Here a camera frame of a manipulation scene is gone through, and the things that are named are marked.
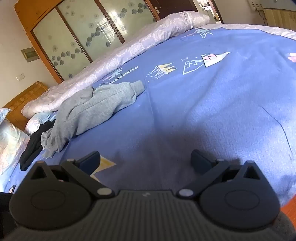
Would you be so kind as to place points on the large floral pillow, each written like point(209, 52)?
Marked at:
point(11, 141)

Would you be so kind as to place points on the grey wall panel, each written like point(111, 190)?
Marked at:
point(29, 54)

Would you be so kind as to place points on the dark brown door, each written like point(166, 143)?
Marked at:
point(171, 5)

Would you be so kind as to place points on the black cloth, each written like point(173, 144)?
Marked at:
point(32, 146)

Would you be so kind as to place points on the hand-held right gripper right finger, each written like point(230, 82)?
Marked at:
point(199, 161)

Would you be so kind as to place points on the blue printed bedsheet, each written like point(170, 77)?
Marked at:
point(208, 104)

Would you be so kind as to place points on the white wall socket strip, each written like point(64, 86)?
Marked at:
point(255, 4)

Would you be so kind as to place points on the white wall switch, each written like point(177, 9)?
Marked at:
point(20, 77)

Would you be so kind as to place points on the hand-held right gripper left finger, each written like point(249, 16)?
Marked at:
point(89, 160)

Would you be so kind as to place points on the wooden headboard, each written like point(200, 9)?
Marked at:
point(23, 97)

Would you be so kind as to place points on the small floral pillow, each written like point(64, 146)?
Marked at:
point(37, 119)

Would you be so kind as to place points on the wooden wardrobe with glass doors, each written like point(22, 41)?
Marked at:
point(76, 30)

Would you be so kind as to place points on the pale floral quilt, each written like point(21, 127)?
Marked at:
point(138, 44)

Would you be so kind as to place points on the grey pants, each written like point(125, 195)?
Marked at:
point(92, 109)

